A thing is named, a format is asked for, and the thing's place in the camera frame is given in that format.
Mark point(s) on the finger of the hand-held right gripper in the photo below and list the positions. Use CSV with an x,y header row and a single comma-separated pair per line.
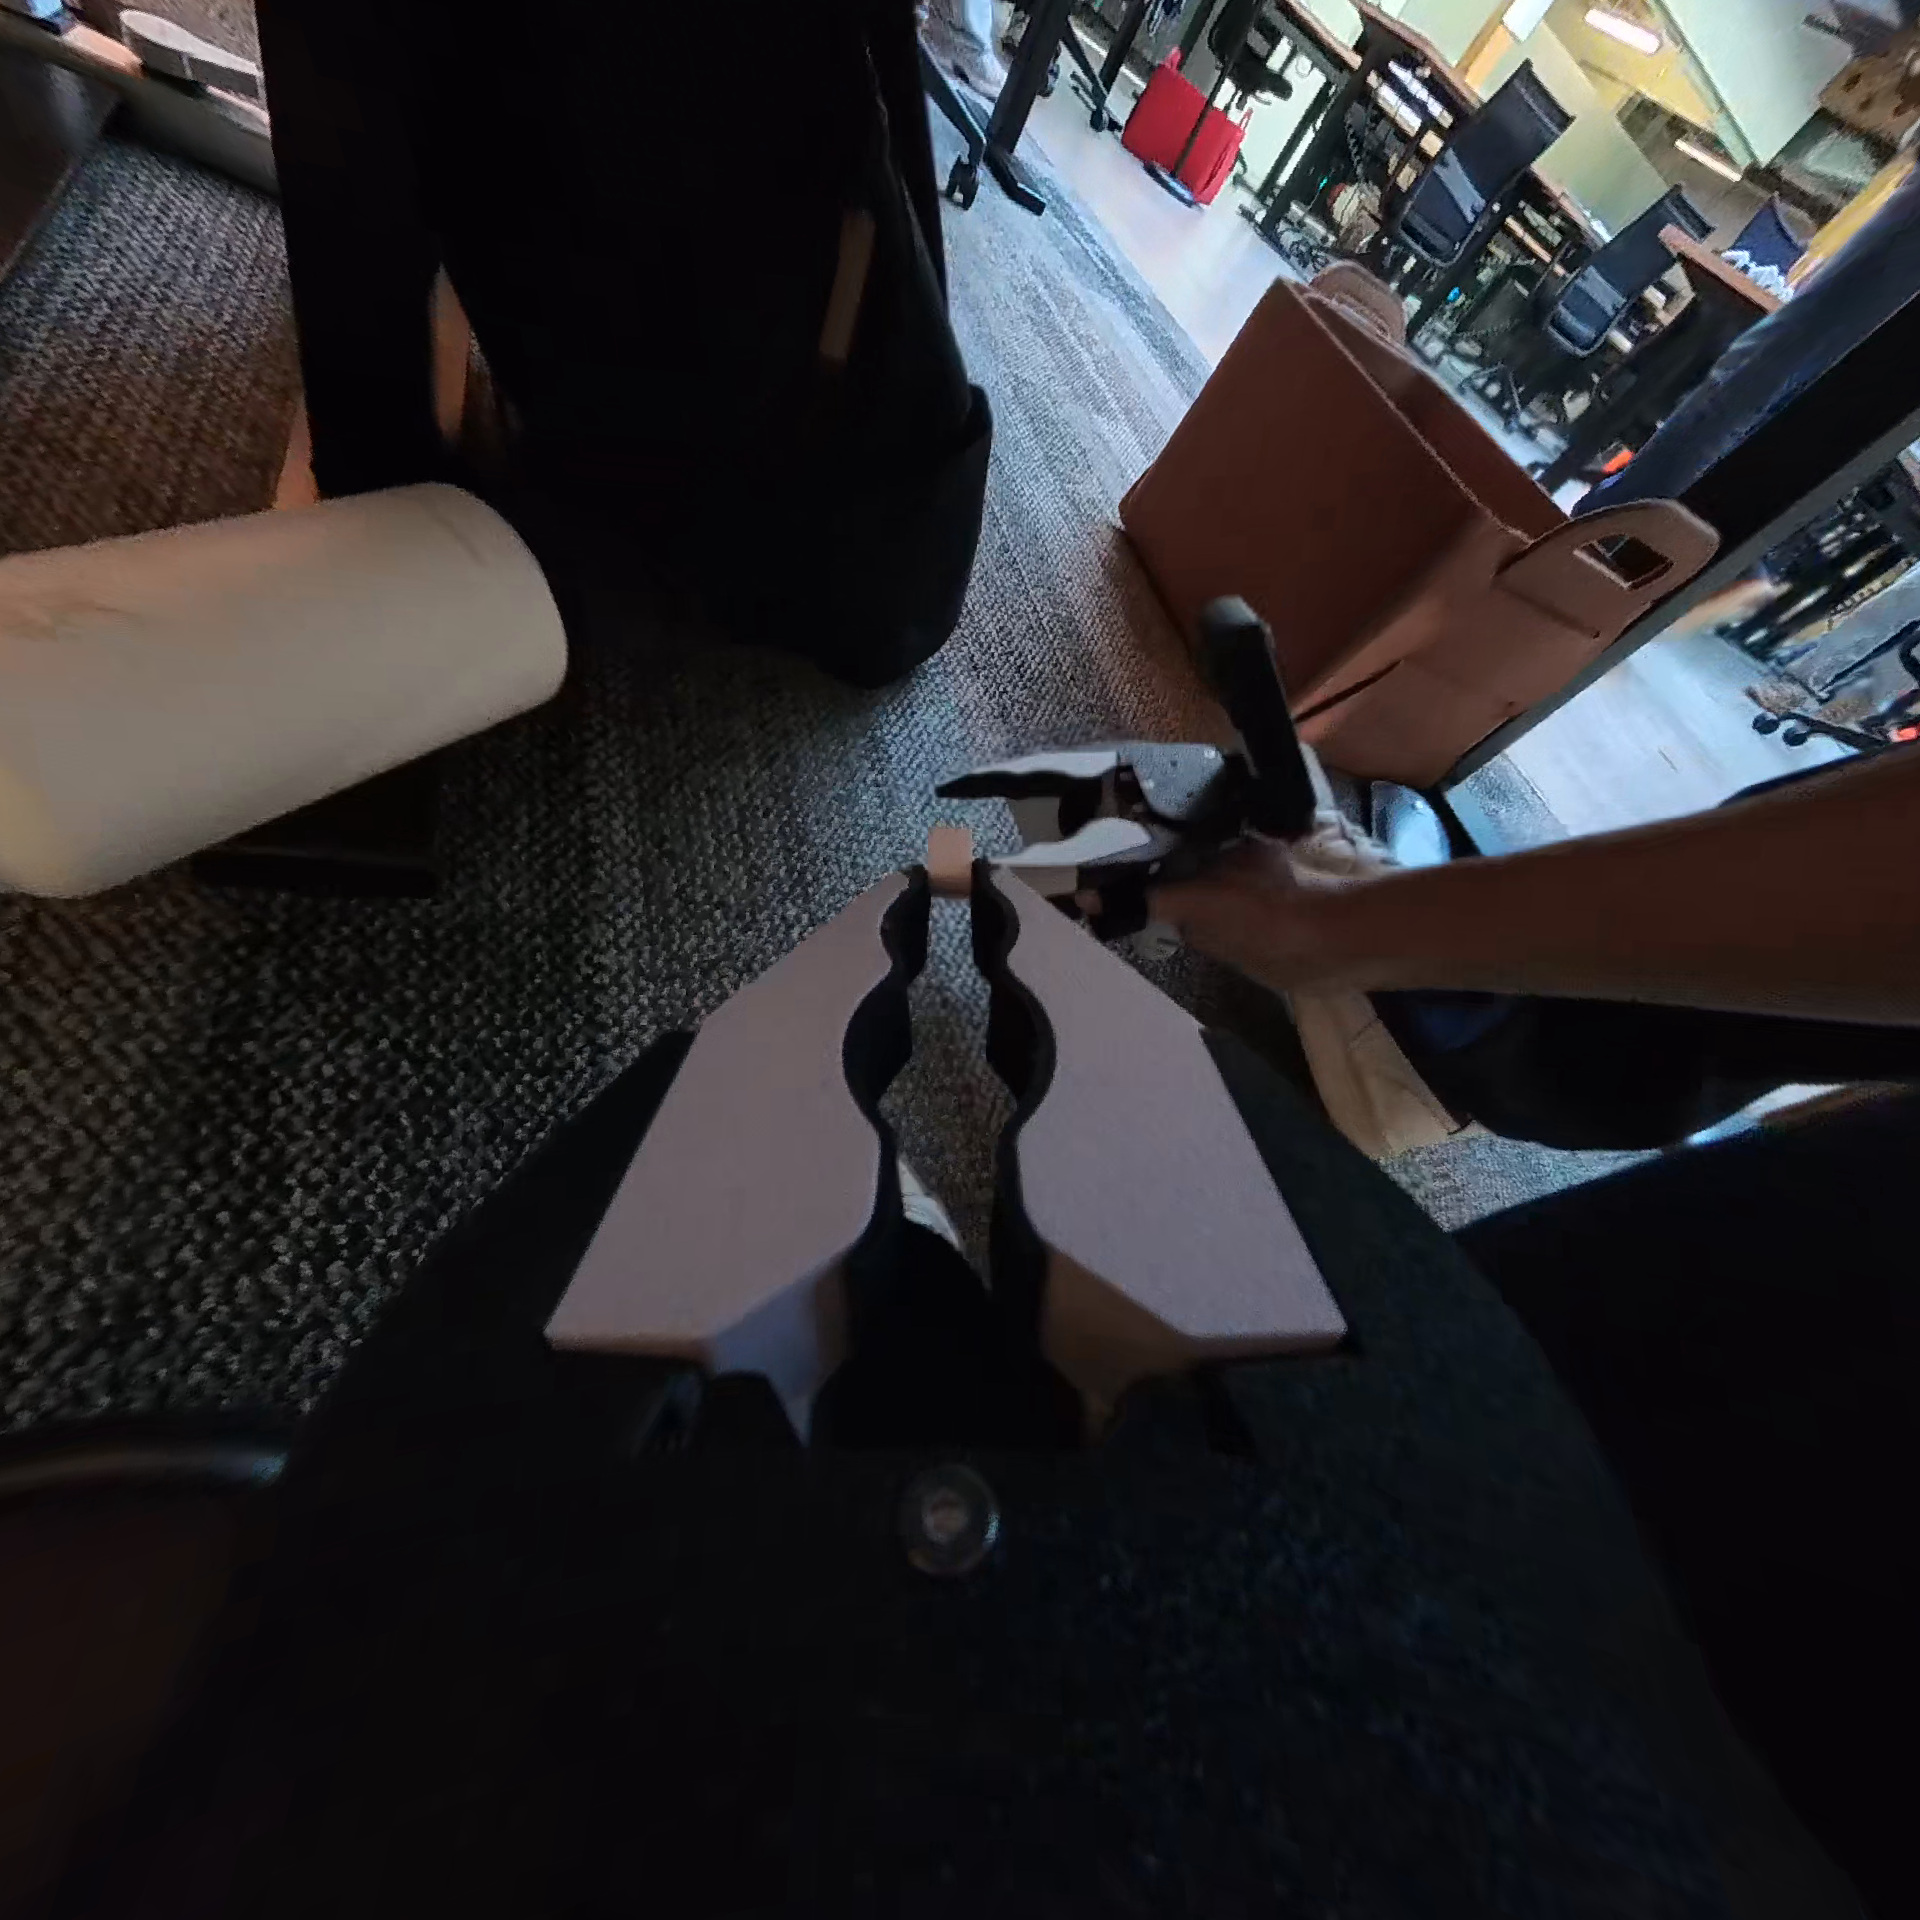
x,y
1044,777
1090,857

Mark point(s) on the red bag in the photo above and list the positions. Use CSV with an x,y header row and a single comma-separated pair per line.
x,y
1186,119

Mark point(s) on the person's right forearm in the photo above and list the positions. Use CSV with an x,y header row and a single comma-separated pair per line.
x,y
1635,915

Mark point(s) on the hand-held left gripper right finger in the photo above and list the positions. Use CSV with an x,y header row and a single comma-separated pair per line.
x,y
1155,1185

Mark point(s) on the white foam roll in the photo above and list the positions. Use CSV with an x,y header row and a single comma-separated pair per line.
x,y
255,675

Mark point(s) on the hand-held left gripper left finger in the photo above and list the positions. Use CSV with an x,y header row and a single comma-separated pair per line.
x,y
735,1171

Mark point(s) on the person's left leg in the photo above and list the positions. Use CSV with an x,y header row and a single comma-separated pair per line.
x,y
1725,1425

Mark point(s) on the black backpack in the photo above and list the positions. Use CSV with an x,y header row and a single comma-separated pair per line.
x,y
661,329

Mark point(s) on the person's right hand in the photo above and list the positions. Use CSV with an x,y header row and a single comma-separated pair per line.
x,y
1260,915

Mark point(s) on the brown cardboard box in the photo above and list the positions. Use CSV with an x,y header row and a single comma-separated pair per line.
x,y
1350,510

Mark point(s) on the small pale lego piece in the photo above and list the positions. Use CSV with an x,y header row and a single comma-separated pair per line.
x,y
951,862

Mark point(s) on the black mesh office chair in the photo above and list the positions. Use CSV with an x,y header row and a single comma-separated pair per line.
x,y
1622,294
1477,181

